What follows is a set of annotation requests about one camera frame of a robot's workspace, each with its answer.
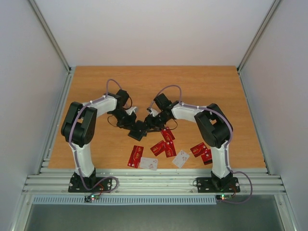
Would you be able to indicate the black leather card holder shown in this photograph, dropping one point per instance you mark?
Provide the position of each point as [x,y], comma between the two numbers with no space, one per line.
[138,131]

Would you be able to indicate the right small circuit board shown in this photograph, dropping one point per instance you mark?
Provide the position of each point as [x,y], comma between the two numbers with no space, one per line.
[224,197]

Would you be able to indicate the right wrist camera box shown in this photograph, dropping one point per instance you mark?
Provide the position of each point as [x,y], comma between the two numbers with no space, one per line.
[152,112]

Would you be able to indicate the grey slotted cable duct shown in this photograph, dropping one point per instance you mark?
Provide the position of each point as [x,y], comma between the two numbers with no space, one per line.
[125,200]

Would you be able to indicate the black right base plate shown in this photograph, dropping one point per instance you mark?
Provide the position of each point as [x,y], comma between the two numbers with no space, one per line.
[209,185]

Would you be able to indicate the aluminium rail base front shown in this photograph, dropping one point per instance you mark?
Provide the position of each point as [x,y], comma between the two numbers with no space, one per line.
[162,181]

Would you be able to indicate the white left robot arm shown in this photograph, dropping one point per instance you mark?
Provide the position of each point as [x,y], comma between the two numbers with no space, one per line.
[78,129]

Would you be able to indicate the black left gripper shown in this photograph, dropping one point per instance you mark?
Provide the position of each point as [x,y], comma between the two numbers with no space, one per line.
[131,124]

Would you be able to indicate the red striped card far right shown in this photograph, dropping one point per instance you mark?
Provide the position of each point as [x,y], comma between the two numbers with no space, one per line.
[208,162]

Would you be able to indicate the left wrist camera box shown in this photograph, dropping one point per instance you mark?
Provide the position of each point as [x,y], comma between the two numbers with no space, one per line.
[132,110]

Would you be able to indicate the left aluminium frame post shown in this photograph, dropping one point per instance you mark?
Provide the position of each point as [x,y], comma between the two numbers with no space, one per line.
[35,8]

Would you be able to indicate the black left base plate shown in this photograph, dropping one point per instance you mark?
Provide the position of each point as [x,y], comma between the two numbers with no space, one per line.
[106,185]

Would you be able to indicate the red card under left pile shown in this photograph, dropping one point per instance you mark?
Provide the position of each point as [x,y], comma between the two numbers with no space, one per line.
[138,149]

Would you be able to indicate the right aluminium frame post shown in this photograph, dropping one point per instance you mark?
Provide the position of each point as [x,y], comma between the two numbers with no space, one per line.
[260,31]

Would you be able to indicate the left small circuit board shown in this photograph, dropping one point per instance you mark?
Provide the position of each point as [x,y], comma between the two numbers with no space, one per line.
[91,198]

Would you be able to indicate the aluminium frame post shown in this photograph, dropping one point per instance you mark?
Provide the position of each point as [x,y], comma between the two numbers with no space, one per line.
[260,31]
[35,8]

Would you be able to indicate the red card upper centre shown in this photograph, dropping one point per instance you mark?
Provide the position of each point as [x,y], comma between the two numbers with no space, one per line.
[167,134]

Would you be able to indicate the white card right centre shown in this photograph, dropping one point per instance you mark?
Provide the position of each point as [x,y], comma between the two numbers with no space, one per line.
[180,159]

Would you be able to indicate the small circuit board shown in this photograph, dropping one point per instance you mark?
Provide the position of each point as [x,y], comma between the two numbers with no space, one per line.
[224,197]
[91,198]

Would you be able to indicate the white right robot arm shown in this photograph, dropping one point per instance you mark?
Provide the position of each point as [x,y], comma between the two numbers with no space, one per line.
[214,128]

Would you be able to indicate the red vip card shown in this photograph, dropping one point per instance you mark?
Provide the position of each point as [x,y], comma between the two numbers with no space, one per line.
[158,148]
[206,155]
[170,149]
[134,160]
[199,150]

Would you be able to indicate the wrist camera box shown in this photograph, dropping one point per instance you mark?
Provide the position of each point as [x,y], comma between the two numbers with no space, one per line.
[132,110]
[152,112]

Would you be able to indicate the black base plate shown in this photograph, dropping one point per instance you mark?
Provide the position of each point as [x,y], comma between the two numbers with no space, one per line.
[106,185]
[209,185]

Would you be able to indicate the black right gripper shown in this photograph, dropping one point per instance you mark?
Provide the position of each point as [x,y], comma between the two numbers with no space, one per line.
[152,123]

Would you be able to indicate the white card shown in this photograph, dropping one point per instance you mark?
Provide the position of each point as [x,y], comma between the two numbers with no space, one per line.
[149,163]
[180,159]

